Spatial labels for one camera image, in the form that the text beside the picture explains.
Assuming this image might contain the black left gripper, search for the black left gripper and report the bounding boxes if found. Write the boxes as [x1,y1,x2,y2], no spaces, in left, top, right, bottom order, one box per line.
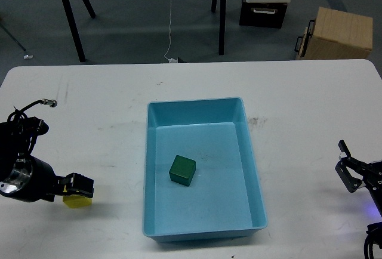
[1,156,94,202]

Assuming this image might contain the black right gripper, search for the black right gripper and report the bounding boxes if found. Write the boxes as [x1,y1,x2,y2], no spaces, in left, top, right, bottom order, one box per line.
[335,140,381,214]

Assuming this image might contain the yellow wooden block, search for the yellow wooden block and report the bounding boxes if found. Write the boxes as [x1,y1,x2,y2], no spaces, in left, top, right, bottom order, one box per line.
[63,195,92,208]

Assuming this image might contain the green wooden block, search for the green wooden block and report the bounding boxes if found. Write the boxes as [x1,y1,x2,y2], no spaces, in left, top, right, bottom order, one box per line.
[169,155,196,186]

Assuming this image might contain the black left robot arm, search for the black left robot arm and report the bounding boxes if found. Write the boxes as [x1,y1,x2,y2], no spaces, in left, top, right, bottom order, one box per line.
[1,98,94,202]

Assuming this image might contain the light wooden box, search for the light wooden box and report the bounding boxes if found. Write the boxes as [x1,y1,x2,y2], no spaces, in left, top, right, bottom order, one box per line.
[294,7,374,60]

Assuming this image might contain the black storage box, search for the black storage box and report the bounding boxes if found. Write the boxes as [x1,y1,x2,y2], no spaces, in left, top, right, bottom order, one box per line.
[239,0,288,29]

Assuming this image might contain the blue plastic tray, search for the blue plastic tray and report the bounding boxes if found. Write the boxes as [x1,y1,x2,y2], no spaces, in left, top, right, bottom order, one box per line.
[143,98,268,242]

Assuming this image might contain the white plug adapter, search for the white plug adapter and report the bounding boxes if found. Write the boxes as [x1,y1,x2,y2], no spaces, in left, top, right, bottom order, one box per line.
[168,57,186,63]

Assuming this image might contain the grey tripod leg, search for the grey tripod leg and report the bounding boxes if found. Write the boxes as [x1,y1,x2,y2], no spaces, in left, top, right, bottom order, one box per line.
[0,23,26,51]

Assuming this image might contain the black left table legs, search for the black left table legs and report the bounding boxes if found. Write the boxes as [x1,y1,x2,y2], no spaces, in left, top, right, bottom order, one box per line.
[54,0,97,63]

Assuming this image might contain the black table legs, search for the black table legs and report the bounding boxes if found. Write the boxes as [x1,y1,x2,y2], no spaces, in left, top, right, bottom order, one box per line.
[211,0,227,56]
[54,0,97,63]

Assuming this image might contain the black right table legs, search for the black right table legs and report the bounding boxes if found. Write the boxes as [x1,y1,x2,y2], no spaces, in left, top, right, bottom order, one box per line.
[211,0,227,56]

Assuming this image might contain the white hanging cable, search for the white hanging cable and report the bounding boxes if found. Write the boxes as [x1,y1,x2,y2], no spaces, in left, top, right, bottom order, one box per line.
[158,0,175,60]

